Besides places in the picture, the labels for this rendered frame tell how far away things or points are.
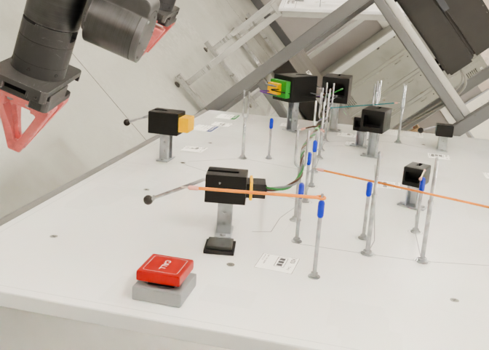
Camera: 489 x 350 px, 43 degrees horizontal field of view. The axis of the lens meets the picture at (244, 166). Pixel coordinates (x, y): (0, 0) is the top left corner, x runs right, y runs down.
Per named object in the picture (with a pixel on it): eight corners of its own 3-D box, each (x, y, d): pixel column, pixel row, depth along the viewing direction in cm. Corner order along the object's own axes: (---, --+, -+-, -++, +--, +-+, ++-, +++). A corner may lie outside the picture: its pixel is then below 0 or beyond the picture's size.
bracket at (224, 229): (217, 225, 90) (218, 193, 89) (233, 227, 90) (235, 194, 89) (213, 237, 86) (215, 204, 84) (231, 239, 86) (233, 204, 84)
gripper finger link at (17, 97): (59, 146, 74) (80, 77, 71) (33, 169, 68) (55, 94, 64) (6, 124, 74) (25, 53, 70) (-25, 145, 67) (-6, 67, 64)
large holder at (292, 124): (335, 129, 165) (340, 75, 161) (287, 134, 154) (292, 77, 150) (316, 124, 170) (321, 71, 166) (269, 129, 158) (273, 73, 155)
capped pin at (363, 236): (365, 241, 88) (372, 183, 86) (356, 238, 89) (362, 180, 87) (370, 239, 89) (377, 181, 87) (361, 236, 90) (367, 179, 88)
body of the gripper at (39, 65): (78, 84, 72) (97, 25, 69) (42, 110, 62) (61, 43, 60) (26, 62, 72) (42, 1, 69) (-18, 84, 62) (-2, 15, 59)
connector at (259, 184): (232, 190, 88) (233, 176, 87) (265, 192, 88) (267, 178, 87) (231, 196, 85) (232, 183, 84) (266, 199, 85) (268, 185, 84)
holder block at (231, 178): (207, 193, 89) (209, 166, 88) (246, 196, 88) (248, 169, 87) (204, 202, 85) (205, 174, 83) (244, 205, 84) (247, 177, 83)
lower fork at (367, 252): (373, 257, 82) (386, 155, 79) (359, 255, 83) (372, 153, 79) (373, 252, 84) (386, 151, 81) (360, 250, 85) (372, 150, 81)
